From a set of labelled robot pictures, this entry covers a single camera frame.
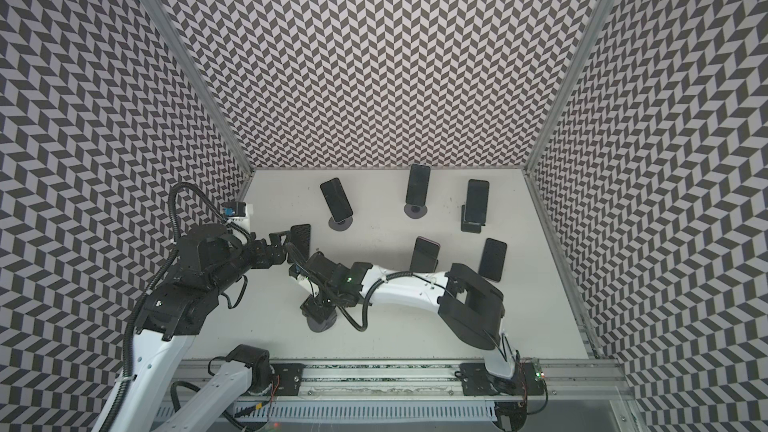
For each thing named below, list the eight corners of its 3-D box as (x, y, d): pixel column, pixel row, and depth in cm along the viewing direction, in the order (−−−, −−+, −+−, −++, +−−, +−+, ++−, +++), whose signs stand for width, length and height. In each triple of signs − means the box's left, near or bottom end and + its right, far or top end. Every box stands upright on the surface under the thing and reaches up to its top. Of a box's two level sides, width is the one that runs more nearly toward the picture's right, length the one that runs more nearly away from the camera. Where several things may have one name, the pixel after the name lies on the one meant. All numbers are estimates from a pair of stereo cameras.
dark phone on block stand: (461, 230, 101) (468, 208, 91) (463, 202, 108) (469, 178, 98) (481, 233, 100) (490, 211, 90) (481, 204, 108) (489, 180, 98)
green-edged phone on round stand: (405, 210, 107) (406, 181, 95) (410, 192, 112) (411, 162, 100) (423, 213, 106) (426, 184, 94) (427, 195, 111) (430, 166, 99)
